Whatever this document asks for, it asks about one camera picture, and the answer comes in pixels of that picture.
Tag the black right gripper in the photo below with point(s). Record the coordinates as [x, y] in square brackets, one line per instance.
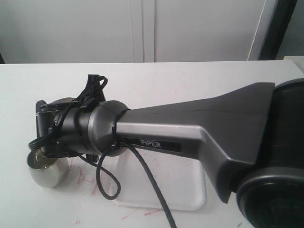
[72, 139]

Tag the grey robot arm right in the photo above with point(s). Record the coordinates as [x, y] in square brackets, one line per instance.
[249, 141]

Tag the small steel cup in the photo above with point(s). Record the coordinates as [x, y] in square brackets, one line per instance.
[47, 172]

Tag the white plastic tray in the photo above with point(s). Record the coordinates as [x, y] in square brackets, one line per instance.
[181, 181]

